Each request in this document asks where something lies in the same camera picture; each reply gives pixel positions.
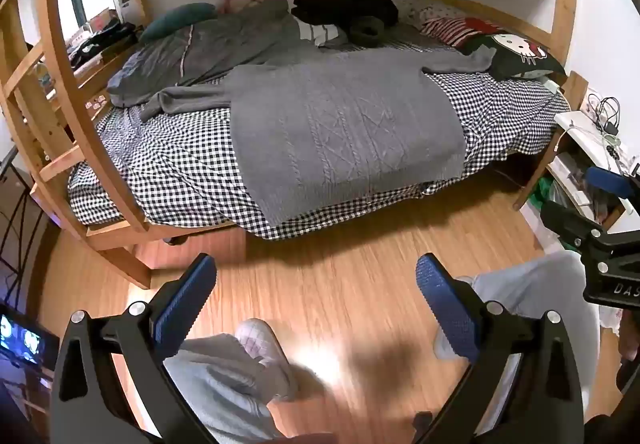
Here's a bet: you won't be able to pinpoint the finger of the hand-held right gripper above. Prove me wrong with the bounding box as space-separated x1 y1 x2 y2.
586 166 640 201
540 200 607 247

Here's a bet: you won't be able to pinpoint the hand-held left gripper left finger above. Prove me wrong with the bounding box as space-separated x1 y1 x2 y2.
50 253 218 444

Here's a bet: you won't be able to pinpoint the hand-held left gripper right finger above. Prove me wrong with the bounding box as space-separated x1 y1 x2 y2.
414 253 587 444

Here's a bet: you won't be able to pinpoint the grey cable-knit sweater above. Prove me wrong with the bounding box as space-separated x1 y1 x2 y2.
140 46 498 227

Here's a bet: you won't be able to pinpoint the person's right hand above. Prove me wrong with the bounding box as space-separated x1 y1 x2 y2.
618 310 640 361

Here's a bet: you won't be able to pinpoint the green bag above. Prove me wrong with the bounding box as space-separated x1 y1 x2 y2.
530 176 563 215

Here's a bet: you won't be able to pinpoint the white bedside table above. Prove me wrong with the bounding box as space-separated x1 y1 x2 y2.
515 111 640 235

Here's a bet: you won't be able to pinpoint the person's right leg grey pants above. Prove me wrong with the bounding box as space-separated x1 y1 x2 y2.
470 251 601 405

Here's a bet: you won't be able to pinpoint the white left slipper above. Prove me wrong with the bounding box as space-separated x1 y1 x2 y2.
234 318 300 402

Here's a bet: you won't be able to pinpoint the black white checkered bed sheet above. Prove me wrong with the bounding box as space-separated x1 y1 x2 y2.
67 31 571 241

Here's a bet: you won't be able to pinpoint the black cartoon cat pillow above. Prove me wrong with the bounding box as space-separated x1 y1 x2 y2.
462 33 567 81

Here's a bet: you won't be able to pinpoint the computer case with blue fans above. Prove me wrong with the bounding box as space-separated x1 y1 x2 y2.
0 303 61 370

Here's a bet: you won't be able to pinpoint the red striped pillow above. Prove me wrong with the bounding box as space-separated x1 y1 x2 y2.
421 18 503 49

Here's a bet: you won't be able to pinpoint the floral pillow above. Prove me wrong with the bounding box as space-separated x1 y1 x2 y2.
392 0 468 27

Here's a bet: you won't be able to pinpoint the grey duvet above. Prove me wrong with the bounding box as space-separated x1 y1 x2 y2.
106 0 351 107

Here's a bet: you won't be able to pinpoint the cluttered wooden desk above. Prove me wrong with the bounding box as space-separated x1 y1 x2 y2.
30 6 146 125

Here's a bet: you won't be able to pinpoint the teal pillow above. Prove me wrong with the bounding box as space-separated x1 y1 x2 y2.
139 3 218 44

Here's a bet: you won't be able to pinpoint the grey white striped cloth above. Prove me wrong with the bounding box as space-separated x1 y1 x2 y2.
295 19 342 47

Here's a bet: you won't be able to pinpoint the black clothing pile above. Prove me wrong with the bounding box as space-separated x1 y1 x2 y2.
291 0 399 46

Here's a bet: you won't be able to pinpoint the black cables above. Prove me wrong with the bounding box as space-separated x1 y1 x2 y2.
582 95 623 137

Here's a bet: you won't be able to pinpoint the wooden bunk bed frame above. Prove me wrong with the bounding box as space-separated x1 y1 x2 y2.
0 0 581 290

